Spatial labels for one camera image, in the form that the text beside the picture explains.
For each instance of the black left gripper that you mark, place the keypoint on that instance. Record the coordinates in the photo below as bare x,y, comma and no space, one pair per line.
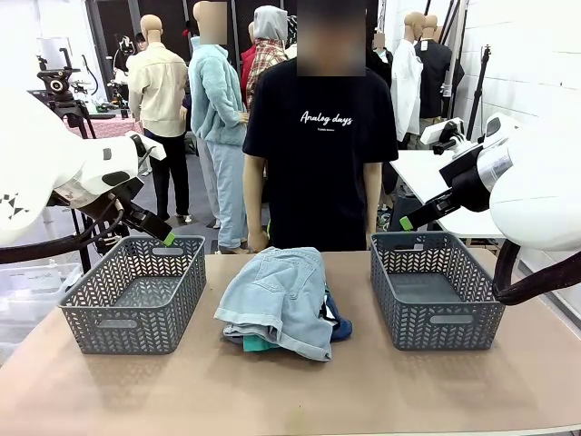
125,200

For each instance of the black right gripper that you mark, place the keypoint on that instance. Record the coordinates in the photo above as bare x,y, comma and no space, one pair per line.
469,181

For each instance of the light blue denim shorts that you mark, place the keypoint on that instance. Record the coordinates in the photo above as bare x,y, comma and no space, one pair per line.
277,295

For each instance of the dark blue denim shorts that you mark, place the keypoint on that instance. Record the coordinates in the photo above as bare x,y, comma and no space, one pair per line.
342,324

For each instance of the green top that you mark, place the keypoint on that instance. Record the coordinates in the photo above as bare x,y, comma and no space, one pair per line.
258,346

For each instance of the person's left forearm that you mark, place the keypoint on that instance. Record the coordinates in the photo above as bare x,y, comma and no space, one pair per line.
373,209

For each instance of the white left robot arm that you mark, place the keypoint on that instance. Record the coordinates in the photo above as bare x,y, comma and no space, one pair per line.
36,150

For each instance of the person's right forearm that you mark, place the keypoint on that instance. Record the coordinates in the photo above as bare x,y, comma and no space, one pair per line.
255,213

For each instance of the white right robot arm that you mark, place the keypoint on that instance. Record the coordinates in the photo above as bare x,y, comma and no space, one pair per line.
540,181

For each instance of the person's left hand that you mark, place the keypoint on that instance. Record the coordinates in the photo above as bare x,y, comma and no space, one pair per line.
368,240

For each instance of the person's right hand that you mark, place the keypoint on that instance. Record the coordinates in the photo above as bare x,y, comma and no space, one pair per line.
258,240

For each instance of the large white table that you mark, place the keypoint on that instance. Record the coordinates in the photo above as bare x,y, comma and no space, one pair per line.
426,177

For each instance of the grey lattice plastic basket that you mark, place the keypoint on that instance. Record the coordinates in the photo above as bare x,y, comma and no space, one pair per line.
445,327
136,327

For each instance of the table with pink cloth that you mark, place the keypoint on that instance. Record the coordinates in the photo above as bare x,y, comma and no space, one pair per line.
104,126

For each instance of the mannequin in white shirt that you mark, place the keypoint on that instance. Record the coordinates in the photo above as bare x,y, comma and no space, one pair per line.
406,91

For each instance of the person in black t-shirt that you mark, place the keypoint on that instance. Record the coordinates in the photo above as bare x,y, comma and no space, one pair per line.
318,159

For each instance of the black light stand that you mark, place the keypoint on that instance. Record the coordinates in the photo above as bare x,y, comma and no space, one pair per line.
480,91

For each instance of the mannequin in black shirt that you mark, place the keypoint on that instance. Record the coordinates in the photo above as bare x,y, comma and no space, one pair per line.
433,77

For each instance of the mannequin in cream jacket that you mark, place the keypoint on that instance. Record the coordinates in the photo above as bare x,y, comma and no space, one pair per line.
156,91

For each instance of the mannequin in light blue fleece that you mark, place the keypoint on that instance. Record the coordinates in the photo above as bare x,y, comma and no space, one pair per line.
215,100

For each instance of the clear plastic storage box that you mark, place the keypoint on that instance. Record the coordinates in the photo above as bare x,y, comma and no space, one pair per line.
27,295

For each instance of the mannequin in black jacket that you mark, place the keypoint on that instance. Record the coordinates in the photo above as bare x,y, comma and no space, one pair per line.
380,63

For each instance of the mannequin in red top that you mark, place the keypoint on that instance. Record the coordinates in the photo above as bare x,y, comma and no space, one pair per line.
246,68

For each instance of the mannequin in plaid hoodie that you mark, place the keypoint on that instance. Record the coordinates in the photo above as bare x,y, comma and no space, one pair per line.
270,50

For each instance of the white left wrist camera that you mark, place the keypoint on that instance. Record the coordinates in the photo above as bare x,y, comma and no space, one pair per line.
152,146

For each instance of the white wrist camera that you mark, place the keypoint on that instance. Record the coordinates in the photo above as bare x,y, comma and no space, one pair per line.
152,146
442,129

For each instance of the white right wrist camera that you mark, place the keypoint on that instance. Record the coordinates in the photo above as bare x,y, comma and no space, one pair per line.
442,129

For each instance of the black camera tripod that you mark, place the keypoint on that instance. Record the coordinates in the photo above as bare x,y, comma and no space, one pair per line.
61,86

